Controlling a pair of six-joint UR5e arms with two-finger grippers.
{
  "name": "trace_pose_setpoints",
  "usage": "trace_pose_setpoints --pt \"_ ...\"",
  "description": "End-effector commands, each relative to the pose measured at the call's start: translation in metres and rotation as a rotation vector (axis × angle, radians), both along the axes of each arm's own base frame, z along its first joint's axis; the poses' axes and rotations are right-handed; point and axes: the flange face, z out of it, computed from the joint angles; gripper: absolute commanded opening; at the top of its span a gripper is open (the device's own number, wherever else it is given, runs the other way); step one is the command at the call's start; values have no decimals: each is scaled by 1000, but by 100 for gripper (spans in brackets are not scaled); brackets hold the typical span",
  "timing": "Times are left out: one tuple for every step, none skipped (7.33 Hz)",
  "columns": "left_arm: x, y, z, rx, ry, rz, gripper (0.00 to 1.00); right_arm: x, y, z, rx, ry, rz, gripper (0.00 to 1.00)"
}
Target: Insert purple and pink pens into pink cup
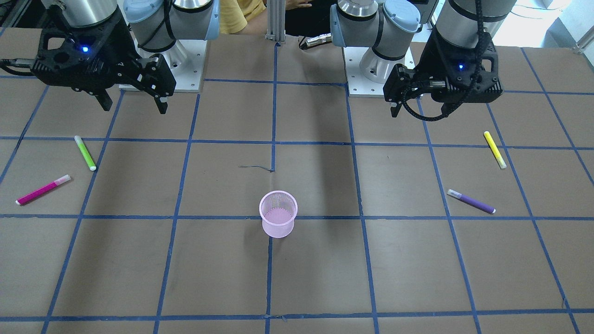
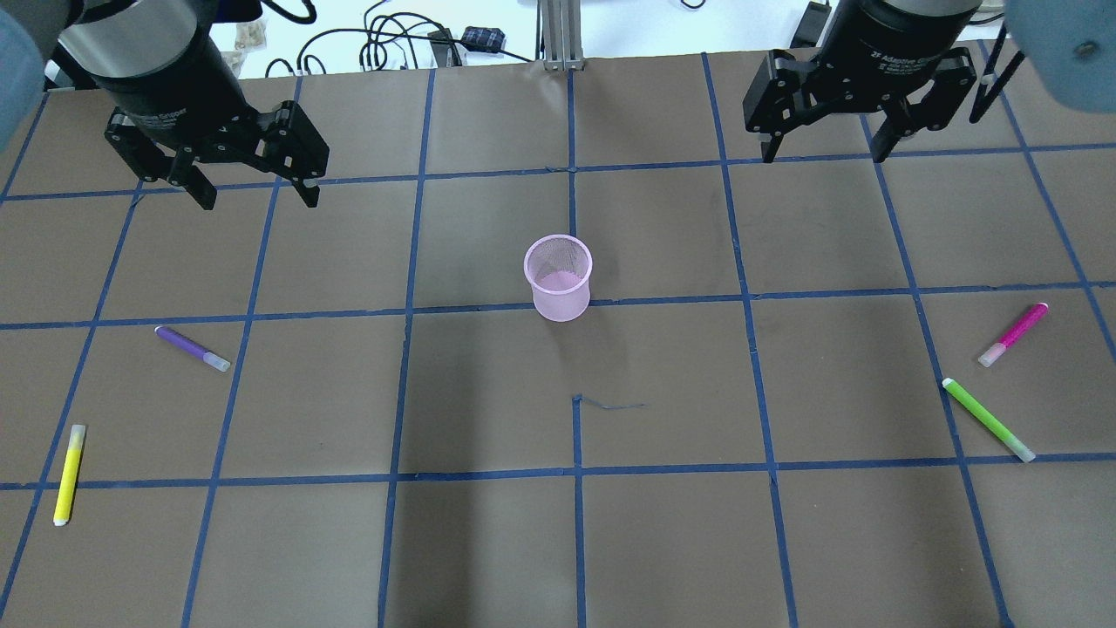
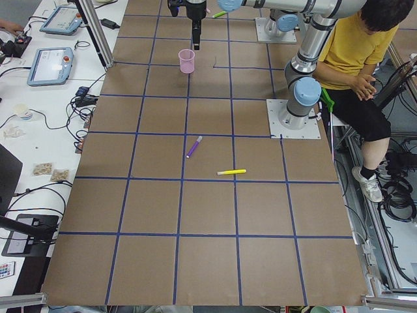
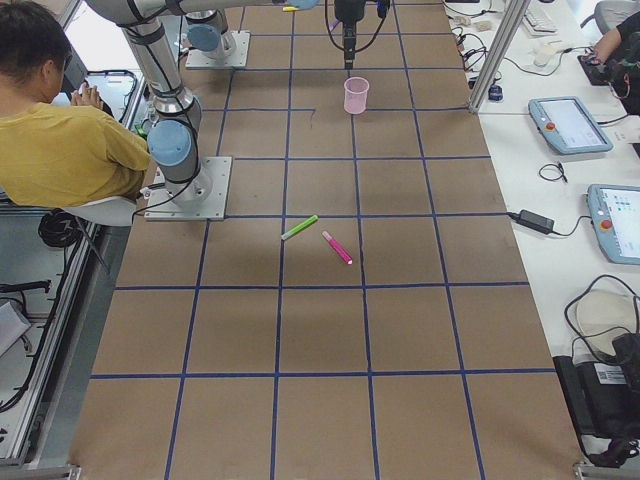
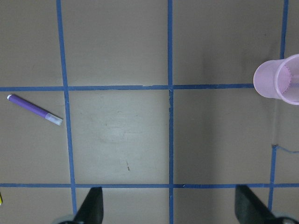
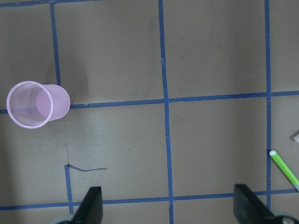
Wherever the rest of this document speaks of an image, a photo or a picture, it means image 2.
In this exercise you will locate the pink marker pen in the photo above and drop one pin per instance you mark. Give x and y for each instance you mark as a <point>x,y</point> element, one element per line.
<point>1013,334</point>

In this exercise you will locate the aluminium frame post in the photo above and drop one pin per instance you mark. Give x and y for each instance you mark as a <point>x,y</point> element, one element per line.
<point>560,35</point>

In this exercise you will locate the purple marker pen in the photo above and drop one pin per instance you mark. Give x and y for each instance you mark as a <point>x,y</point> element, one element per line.
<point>188,345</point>

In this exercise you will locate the pink mesh cup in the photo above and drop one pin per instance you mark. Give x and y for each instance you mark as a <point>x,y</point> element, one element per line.
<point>558,269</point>

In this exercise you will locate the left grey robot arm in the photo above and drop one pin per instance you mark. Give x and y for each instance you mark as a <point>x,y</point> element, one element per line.
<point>34,30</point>

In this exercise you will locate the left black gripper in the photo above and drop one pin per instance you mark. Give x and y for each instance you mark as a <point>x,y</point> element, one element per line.
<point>167,87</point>

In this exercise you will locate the green marker pen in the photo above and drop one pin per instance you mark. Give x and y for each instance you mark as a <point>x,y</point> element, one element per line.
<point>987,419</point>

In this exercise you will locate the yellow marker pen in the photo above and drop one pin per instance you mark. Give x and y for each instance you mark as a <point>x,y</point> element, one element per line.
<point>69,476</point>

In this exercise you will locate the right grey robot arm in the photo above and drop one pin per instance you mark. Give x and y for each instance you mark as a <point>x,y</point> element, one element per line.
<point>1070,44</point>

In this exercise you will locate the black power adapter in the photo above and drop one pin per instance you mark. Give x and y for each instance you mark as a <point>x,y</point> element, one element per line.
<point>483,39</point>

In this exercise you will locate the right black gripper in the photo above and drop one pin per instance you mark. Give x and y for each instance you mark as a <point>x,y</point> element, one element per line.
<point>888,48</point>

